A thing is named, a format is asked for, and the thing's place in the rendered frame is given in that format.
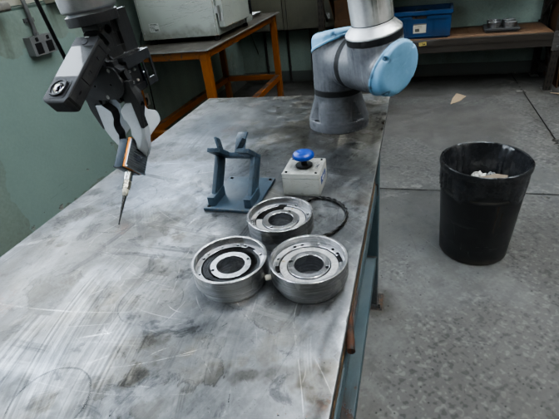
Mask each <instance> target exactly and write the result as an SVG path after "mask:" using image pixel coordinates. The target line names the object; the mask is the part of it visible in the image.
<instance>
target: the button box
mask: <svg viewBox="0 0 559 419"><path fill-rule="evenodd" d="M326 180H327V170H326V159H322V158H313V159H311V160H307V165H301V163H300V161H296V160H294V159H293V158H290V160H289V163H288V164H287V166H286V167H285V168H284V171H283V173H282V181H283V188H284V195H304V196H321V193H322V191H323V188H324V185H325V182H326Z"/></svg>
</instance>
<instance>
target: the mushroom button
mask: <svg viewBox="0 0 559 419"><path fill-rule="evenodd" d="M313 158H314V152H313V151H312V150H309V149H300V150H296V151H295V152H294V153H293V159H294V160H296V161H300V163H301V165H307V160H311V159H313Z"/></svg>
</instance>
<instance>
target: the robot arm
mask: <svg viewBox="0 0 559 419"><path fill-rule="evenodd" d="M55 2H56V4H57V7H58V9H59V12H60V13H61V15H63V16H67V17H66V18H64V20H65V22H66V24H67V27H68V29H73V28H79V27H81V28H82V31H83V33H84V34H83V36H84V37H76V39H75V41H74V42H73V44H72V46H71V48H70V50H69V52H68V53H67V55H66V57H65V59H64V61H63V62H62V64H61V66H60V68H59V70H58V72H57V74H56V75H55V77H54V79H53V81H52V83H51V85H50V86H49V88H48V90H47V92H46V94H45V96H44V97H43V100H44V101H45V102H46V103H47V104H48V105H49V106H50V107H51V108H52V109H54V110H55V111H56V112H77V111H79V110H81V108H82V105H83V103H84V101H85V100H86V99H87V104H88V105H89V107H90V109H91V111H92V114H93V115H94V116H95V117H96V119H97V120H98V122H99V123H100V125H101V127H102V128H103V129H104V130H106V132H107V134H108V135H109V136H110V137H111V138H112V139H113V140H114V141H115V142H116V143H117V144H118V145H119V142H120V139H126V134H127V132H128V131H129V130H130V129H131V135H132V136H133V138H134V139H135V141H136V148H137V149H138V150H139V151H140V152H141V153H142V154H144V155H145V156H148V155H149V154H150V151H151V134H152V132H153V131H154V129H155V128H156V127H157V126H158V124H159V123H160V116H159V114H158V112H157V111H156V110H148V109H147V108H146V106H145V101H144V97H143V95H142V93H141V91H142V90H144V89H145V88H147V86H148V84H149V86H150V85H152V84H154V83H156V82H157V81H159V79H158V76H157V74H156V69H155V67H154V64H153V61H152V59H151V54H150V52H149V49H148V47H141V48H139V47H138V45H137V42H136V38H135V35H134V32H133V30H132V27H131V24H130V21H129V18H128V16H127V13H126V9H125V7H118V8H116V7H113V5H114V4H115V3H116V0H55ZM347 2H348V7H349V17H350V23H351V26H350V27H341V28H335V29H331V30H328V31H323V32H318V33H316V34H314V35H313V37H312V40H311V44H312V49H311V53H312V61H313V73H314V103H313V106H312V110H311V113H310V117H309V124H310V128H311V129H312V130H313V131H316V132H318V133H322V134H329V135H339V134H347V133H352V132H355V131H360V130H362V129H363V128H364V127H366V126H367V125H368V124H369V113H368V110H367V107H366V105H365V102H364V98H363V95H362V91H364V92H367V93H371V94H372V95H374V96H395V95H397V94H398V93H399V92H401V91H402V90H403V89H404V88H405V87H406V86H407V85H408V84H409V82H410V81H411V78H412V77H413V75H414V73H415V71H416V67H417V64H418V50H417V48H416V46H415V44H413V42H412V41H410V40H409V39H407V38H404V35H403V23H402V22H401V21H400V20H399V19H397V18H396V17H395V16H394V13H393V0H347ZM147 58H148V59H149V62H150V64H151V69H152V71H153V73H154V75H152V76H150V74H149V72H148V71H147V69H146V66H145V63H144V61H143V60H145V59H147ZM142 67H143V69H144V71H143V70H142ZM149 76H150V77H149ZM146 79H147V81H148V84H147V81H146ZM122 102H124V103H126V104H125V105H124V106H123V107H122V108H121V105H120V103H122Z"/></svg>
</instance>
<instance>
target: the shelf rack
mask: <svg viewBox="0 0 559 419"><path fill-rule="evenodd" d="M553 2H554V0H544V2H543V6H542V14H541V19H538V22H520V23H518V25H519V27H520V28H519V29H518V31H517V32H485V30H483V26H471V27H451V28H450V36H448V37H436V38H420V39H409V40H410V41H412V42H413V44H415V46H416V48H417V50H418V54H421V53H437V52H467V51H482V50H497V49H512V48H526V47H535V48H534V53H533V57H532V65H531V70H530V73H528V74H529V75H530V76H539V75H538V74H537V70H538V66H540V67H541V68H542V69H543V70H544V71H545V72H546V75H545V79H544V83H543V87H540V88H541V90H542V91H552V90H551V88H552V82H553V77H554V74H555V70H556V66H557V59H558V56H559V13H558V18H557V24H556V29H555V31H553V30H551V29H550V28H549V27H547V22H548V18H549V13H550V9H551V5H552V4H553ZM317 8H318V23H319V32H323V31H325V20H326V22H328V18H327V15H326V12H325V10H324V0H317ZM324 18H325V20H324ZM542 47H545V48H546V54H547V60H548V63H547V65H546V64H545V63H544V62H543V61H542V60H541V59H540V58H541V54H542ZM548 47H552V48H551V52H550V55H549V49H548Z"/></svg>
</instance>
